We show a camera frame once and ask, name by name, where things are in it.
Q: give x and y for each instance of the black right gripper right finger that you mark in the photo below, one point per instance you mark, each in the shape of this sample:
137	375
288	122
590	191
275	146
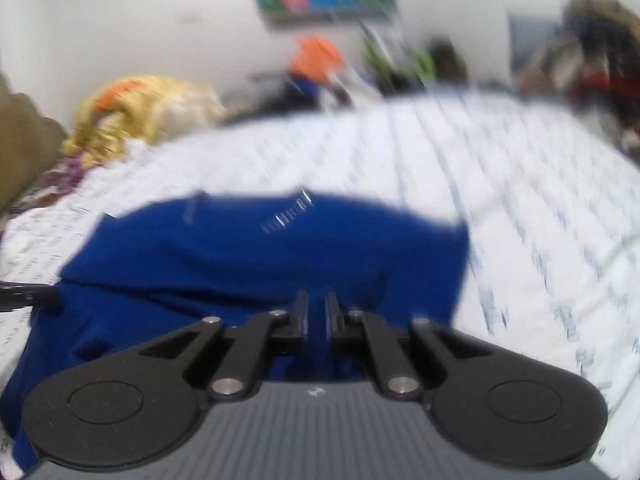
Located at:
494	404

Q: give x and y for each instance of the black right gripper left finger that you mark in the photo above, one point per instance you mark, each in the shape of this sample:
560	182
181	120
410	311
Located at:
139	404

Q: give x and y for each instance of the blue fleece garment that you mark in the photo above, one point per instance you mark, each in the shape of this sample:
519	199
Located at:
170	264

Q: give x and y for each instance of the pile of dark clothes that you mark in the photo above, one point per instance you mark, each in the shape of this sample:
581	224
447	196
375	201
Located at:
592	64

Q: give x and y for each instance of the purple cloth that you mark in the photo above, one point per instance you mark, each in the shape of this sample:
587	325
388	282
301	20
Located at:
66	174

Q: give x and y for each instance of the beige quilted headboard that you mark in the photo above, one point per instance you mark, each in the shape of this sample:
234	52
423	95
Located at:
30	143

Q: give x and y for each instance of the white script-printed bed sheet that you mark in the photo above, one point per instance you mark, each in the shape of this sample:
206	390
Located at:
553	214

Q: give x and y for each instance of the yellow orange quilt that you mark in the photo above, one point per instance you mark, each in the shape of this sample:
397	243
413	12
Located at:
145	108

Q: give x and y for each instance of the green plastic item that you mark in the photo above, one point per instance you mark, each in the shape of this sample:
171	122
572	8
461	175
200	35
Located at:
402	61

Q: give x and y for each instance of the grey monitor screen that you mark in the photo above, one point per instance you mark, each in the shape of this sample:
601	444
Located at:
527	34

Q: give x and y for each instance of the orange garment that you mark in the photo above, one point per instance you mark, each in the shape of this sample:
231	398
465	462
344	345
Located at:
316	59

